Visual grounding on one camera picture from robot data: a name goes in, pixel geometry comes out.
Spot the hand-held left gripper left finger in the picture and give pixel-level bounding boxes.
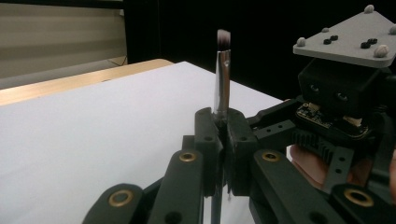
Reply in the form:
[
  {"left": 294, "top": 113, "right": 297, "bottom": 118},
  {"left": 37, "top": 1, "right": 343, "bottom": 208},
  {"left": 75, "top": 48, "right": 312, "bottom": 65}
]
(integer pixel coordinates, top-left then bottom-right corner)
[{"left": 181, "top": 106, "right": 224, "bottom": 198}]

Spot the black horizontal crossbar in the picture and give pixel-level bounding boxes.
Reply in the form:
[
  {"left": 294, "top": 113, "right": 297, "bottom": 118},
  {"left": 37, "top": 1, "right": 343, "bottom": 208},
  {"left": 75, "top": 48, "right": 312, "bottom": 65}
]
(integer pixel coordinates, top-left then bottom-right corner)
[{"left": 0, "top": 0, "right": 124, "bottom": 9}]

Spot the black curtain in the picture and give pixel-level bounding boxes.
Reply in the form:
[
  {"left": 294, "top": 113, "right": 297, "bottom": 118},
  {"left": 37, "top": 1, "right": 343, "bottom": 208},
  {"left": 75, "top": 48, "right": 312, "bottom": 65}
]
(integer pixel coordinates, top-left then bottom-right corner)
[{"left": 122, "top": 0, "right": 396, "bottom": 101}]

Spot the thick black makeup brush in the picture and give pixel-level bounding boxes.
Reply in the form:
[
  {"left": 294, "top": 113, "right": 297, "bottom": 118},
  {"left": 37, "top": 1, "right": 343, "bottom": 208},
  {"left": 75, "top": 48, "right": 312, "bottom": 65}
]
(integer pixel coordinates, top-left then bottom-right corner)
[{"left": 210, "top": 29, "right": 233, "bottom": 224}]

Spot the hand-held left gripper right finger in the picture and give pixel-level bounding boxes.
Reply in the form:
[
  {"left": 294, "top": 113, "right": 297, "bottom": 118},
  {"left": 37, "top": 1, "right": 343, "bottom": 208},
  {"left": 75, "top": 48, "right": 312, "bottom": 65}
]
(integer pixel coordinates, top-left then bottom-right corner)
[{"left": 223, "top": 108, "right": 260, "bottom": 198}]

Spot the white table cover sheet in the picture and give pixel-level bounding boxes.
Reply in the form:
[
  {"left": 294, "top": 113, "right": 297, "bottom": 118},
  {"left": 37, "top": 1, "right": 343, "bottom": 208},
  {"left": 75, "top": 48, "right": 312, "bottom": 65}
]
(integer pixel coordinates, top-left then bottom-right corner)
[{"left": 0, "top": 61, "right": 292, "bottom": 224}]

